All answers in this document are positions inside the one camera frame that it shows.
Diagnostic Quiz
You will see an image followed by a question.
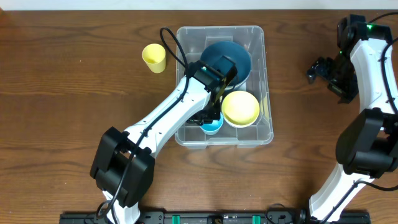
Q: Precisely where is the blue cup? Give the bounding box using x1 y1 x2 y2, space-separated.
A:
200 117 224 135

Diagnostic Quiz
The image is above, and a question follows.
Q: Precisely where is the white small bowl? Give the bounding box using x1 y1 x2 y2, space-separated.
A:
224 116 257 128

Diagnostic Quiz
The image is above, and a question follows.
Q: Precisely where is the yellow small bowl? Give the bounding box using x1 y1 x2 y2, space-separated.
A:
221 91 260 120

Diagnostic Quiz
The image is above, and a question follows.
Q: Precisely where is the dark blue bowl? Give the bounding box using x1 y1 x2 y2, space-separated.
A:
225 82 247 91
200 41 252 87

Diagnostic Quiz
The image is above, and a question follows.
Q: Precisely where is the yellow cup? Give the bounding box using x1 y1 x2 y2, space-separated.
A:
142 44 166 73

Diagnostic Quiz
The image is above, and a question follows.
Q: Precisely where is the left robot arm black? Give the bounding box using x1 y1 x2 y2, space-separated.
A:
90 56 238 223

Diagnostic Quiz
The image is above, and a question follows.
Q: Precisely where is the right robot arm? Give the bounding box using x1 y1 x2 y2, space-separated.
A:
296 14 397 223

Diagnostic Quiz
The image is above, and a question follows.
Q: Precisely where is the clear plastic storage container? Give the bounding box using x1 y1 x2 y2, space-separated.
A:
175 26 274 149

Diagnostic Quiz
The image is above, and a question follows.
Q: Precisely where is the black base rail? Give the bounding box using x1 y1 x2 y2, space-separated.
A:
59 208 371 224

